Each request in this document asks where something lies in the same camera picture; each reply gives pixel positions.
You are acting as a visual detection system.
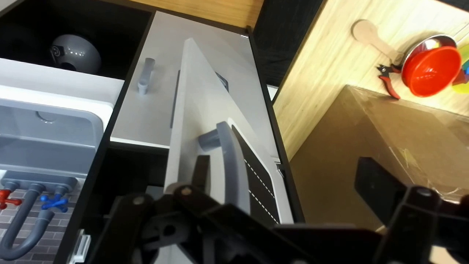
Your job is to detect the light wooden side table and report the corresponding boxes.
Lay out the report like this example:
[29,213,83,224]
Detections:
[271,0,469,161]

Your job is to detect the grey plastic sink basin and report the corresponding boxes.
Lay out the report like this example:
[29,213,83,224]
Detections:
[0,94,105,180]

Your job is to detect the red tap handle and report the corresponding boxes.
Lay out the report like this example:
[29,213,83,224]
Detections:
[0,186,23,213]

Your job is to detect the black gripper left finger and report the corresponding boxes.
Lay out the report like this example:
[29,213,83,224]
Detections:
[90,154,315,264]

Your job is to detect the silver pot black handle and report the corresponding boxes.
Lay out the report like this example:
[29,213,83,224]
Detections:
[398,32,461,70]

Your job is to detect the red handled pliers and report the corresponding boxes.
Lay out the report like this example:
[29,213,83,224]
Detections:
[375,62,402,101]

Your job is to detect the green plastic bowl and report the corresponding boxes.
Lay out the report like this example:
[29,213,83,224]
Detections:
[449,42,469,95]

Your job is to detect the grey toy faucet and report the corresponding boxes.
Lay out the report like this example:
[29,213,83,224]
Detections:
[0,170,80,261]

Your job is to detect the white notes cabinet door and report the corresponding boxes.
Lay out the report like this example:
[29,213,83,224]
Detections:
[162,37,294,264]

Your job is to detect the white dispenser fridge door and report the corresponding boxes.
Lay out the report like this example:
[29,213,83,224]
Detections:
[109,10,275,148]

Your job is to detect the small wooden spoon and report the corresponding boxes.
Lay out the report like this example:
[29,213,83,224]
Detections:
[350,18,404,63]

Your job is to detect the black white toy kitchen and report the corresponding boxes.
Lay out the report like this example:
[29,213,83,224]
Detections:
[0,0,304,264]

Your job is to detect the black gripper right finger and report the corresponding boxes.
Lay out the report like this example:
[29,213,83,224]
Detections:
[353,155,469,264]

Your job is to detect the red bowl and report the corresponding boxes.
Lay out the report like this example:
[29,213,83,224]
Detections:
[400,45,463,98]

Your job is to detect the blue tap handle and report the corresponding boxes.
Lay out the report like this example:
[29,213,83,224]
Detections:
[39,192,70,213]

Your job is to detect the large brown cardboard box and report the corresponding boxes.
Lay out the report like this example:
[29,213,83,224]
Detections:
[288,84,469,232]

